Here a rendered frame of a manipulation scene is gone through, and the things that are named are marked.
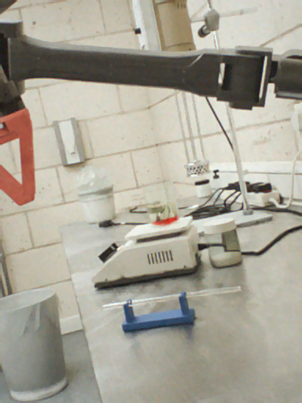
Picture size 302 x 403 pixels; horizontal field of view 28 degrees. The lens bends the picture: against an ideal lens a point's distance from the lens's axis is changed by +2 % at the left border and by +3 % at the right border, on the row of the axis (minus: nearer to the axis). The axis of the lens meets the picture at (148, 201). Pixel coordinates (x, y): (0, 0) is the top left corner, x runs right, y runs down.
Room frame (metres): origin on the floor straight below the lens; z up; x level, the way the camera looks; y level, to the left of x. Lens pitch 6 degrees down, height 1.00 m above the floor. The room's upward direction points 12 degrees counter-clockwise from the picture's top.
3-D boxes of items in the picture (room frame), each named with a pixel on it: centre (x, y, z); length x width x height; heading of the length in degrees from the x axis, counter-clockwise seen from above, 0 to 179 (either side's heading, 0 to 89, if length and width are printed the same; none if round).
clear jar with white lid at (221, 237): (1.08, -0.12, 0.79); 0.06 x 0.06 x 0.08
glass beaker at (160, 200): (1.12, -0.03, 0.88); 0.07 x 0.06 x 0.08; 57
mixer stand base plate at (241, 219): (1.54, -0.13, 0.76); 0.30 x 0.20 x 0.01; 99
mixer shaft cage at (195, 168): (1.54, -0.14, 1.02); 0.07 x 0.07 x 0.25
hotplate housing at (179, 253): (1.13, 0.01, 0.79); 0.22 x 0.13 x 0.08; 79
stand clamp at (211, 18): (1.60, -0.24, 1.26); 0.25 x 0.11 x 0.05; 99
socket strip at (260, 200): (1.89, -0.31, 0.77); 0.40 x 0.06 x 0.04; 9
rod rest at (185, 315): (0.81, 0.02, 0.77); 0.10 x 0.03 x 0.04; 76
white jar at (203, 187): (2.29, -0.22, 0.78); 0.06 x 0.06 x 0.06
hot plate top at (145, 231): (1.13, -0.01, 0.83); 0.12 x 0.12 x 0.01; 79
